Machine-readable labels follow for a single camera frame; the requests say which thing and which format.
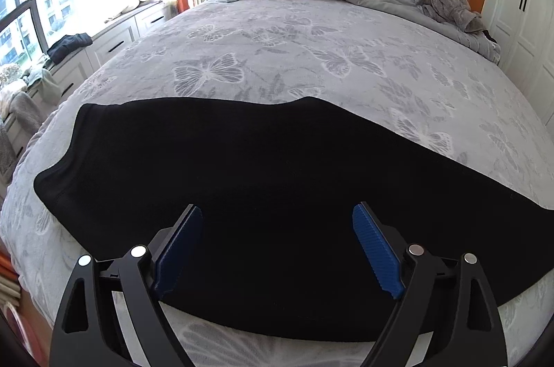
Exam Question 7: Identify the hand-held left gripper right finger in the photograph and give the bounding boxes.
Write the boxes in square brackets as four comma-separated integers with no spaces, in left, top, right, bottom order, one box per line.
[351,201,508,367]

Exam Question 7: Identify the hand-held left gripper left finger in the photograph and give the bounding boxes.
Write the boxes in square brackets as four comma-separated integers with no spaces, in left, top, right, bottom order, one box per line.
[50,203,204,367]

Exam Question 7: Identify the grey cloth pile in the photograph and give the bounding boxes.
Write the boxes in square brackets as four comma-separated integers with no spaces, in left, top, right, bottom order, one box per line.
[0,88,46,177]

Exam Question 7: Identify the dark blue folded clothing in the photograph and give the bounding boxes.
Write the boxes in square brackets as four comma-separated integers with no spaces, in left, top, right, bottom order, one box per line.
[47,33,93,62]

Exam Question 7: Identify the black pants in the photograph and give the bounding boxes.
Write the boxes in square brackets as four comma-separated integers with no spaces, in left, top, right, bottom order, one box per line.
[34,96,554,344]

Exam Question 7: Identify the white wardrobe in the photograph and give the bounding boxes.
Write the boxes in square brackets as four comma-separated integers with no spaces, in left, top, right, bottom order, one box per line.
[478,0,554,125]

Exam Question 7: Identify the bed with butterfly sheet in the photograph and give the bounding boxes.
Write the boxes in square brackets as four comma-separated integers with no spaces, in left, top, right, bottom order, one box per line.
[0,0,554,367]

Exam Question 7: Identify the grey crumpled garment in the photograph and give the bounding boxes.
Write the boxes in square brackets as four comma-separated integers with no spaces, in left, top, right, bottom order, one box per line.
[418,0,486,34]

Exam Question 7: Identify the orange striped cloth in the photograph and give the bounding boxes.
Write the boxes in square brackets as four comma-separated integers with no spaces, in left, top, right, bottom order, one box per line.
[0,250,27,309]

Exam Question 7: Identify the white window seat cabinet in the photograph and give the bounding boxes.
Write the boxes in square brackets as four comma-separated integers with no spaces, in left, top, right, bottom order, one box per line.
[0,1,179,177]

